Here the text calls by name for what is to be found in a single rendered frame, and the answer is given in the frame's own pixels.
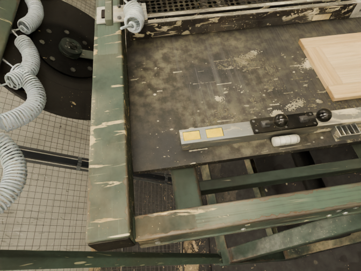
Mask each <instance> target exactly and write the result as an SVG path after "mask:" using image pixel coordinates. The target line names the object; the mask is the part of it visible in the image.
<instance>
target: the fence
mask: <svg viewBox="0 0 361 271"><path fill-rule="evenodd" d="M331 112H332V118H331V120H329V121H328V122H320V121H318V120H317V119H316V120H317V122H318V125H317V126H313V127H305V128H300V129H292V130H284V131H276V132H268V133H260V134H254V132H253V130H252V127H251V124H250V122H241V123H233V124H225V125H216V126H208V127H200V128H195V129H187V130H179V140H180V146H181V150H182V151H183V150H188V149H196V148H204V147H212V146H220V145H228V144H235V143H241V142H249V141H256V140H264V139H272V137H278V136H287V135H292V134H297V135H301V134H309V133H316V132H324V131H330V130H331V129H332V128H333V127H334V126H338V125H346V124H354V123H356V125H357V127H361V107H359V108H351V109H342V110H334V111H331ZM217 128H222V131H223V136H220V137H212V138H207V135H206V130H209V129H217ZM192 131H199V133H200V138H201V139H196V140H188V141H184V138H183V133H184V132H192Z"/></svg>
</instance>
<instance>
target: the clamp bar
mask: <svg viewBox="0 0 361 271"><path fill-rule="evenodd" d="M139 4H140V5H141V7H142V9H143V12H144V16H145V23H144V26H143V28H142V30H141V31H140V32H138V33H132V32H130V31H129V35H130V39H131V40H137V39H148V38H158V37H168V36H175V35H185V34H196V33H206V32H216V31H227V30H238V29H243V28H254V27H265V26H275V25H285V24H296V23H306V22H311V21H312V19H313V17H314V15H323V14H329V13H331V16H330V18H329V20H333V19H343V18H356V17H361V0H295V1H284V2H273V3H262V4H250V5H239V6H228V7H221V8H210V9H199V10H187V11H176V12H165V13H154V14H147V9H146V4H145V3H139ZM124 6H125V5H120V4H118V5H116V6H113V23H118V22H124V18H125V15H124ZM103 9H105V7H104V6H103V7H98V8H97V22H96V23H97V24H105V18H103V19H102V10H103Z"/></svg>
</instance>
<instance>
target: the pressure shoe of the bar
mask: <svg viewBox="0 0 361 271"><path fill-rule="evenodd" d="M330 16H331V13H329V14H323V15H314V17H313V19H312V21H314V20H325V19H329V18H330Z"/></svg>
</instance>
